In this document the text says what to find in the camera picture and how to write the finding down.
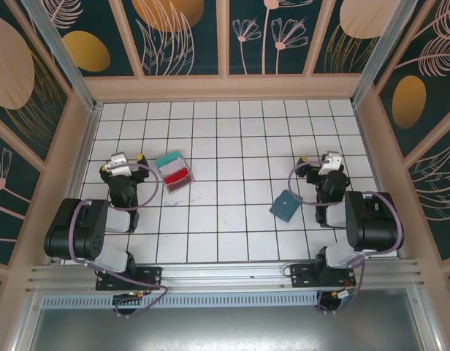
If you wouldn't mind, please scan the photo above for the teal card holder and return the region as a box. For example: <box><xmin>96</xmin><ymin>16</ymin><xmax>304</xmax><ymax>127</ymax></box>
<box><xmin>269</xmin><ymin>189</ymin><xmax>302</xmax><ymax>222</ymax></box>

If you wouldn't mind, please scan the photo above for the teal and red card stack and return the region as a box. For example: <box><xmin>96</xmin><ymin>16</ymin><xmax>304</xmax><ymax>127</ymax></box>
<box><xmin>154</xmin><ymin>148</ymin><xmax>196</xmax><ymax>195</ymax></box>

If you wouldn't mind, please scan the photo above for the pale lilac card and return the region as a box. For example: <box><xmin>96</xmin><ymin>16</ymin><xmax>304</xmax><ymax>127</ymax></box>
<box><xmin>158</xmin><ymin>155</ymin><xmax>188</xmax><ymax>176</ymax></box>

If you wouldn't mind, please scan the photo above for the plain red card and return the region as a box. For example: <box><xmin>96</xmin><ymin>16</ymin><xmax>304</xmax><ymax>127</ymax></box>
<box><xmin>163</xmin><ymin>167</ymin><xmax>191</xmax><ymax>189</ymax></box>

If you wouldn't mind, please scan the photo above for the small electronics board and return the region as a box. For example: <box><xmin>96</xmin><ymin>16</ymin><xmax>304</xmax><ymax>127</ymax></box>
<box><xmin>332</xmin><ymin>288</ymin><xmax>354</xmax><ymax>305</ymax></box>

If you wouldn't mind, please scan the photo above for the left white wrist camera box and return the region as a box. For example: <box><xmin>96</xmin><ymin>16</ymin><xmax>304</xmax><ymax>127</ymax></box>
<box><xmin>106</xmin><ymin>151</ymin><xmax>133</xmax><ymax>175</ymax></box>

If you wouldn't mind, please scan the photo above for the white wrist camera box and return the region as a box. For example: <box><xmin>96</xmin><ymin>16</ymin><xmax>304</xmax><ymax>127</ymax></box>
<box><xmin>106</xmin><ymin>151</ymin><xmax>133</xmax><ymax>175</ymax></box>
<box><xmin>317</xmin><ymin>150</ymin><xmax>343</xmax><ymax>176</ymax></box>

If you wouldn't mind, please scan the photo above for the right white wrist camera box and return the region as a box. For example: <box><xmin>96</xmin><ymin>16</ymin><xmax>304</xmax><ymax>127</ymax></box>
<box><xmin>317</xmin><ymin>150</ymin><xmax>343</xmax><ymax>176</ymax></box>

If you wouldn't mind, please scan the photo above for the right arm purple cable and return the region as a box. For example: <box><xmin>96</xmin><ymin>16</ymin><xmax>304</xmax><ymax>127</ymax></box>
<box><xmin>287</xmin><ymin>160</ymin><xmax>405</xmax><ymax>315</ymax></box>

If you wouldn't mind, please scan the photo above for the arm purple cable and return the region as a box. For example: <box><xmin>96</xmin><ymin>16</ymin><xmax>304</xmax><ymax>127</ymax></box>
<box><xmin>69</xmin><ymin>162</ymin><xmax>170</xmax><ymax>318</ymax></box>
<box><xmin>287</xmin><ymin>160</ymin><xmax>405</xmax><ymax>315</ymax></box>

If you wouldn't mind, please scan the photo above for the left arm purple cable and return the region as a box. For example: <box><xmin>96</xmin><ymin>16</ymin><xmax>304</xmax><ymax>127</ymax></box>
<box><xmin>69</xmin><ymin>162</ymin><xmax>170</xmax><ymax>318</ymax></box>

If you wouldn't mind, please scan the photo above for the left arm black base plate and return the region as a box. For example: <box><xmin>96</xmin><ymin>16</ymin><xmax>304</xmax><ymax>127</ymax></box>
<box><xmin>95</xmin><ymin>265</ymin><xmax>164</xmax><ymax>292</ymax></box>

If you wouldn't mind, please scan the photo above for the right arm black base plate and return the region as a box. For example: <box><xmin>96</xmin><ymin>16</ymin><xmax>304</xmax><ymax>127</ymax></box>
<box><xmin>289</xmin><ymin>263</ymin><xmax>357</xmax><ymax>288</ymax></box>

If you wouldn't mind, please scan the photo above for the aluminium corner post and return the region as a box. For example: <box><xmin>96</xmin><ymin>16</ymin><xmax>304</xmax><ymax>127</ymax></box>
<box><xmin>20</xmin><ymin>0</ymin><xmax>102</xmax><ymax>113</ymax></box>
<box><xmin>351</xmin><ymin>0</ymin><xmax>427</xmax><ymax>109</ymax></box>

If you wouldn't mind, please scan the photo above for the aluminium mounting rail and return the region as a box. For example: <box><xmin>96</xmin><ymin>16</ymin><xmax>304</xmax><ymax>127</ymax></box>
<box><xmin>26</xmin><ymin>259</ymin><xmax>425</xmax><ymax>293</ymax></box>

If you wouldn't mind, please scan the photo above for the slotted grey cable duct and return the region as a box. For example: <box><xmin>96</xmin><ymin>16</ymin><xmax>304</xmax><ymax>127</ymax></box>
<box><xmin>40</xmin><ymin>291</ymin><xmax>321</xmax><ymax>308</ymax></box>

